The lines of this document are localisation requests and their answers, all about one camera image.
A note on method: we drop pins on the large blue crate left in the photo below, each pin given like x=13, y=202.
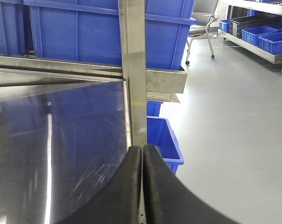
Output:
x=12, y=40

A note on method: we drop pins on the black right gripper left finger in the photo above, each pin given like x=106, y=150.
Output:
x=118, y=202

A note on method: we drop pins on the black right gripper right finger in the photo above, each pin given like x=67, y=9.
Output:
x=167, y=200

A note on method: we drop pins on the large blue crate right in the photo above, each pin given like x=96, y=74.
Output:
x=89, y=30

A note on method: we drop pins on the blue floor bin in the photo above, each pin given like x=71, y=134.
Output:
x=161, y=134

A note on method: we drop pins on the gray office chair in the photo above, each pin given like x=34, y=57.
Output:
x=204, y=13

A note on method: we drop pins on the black plastic bin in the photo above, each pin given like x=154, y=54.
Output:
x=238, y=24

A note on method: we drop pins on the steel upright post right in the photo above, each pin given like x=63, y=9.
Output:
x=133, y=49

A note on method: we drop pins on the blue bin on rack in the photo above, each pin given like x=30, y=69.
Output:
x=271, y=43
x=251, y=35
x=224, y=25

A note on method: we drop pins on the steel storage rack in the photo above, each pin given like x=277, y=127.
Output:
x=243, y=8

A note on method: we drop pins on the large blue crate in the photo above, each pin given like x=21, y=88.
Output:
x=12, y=40
x=89, y=30

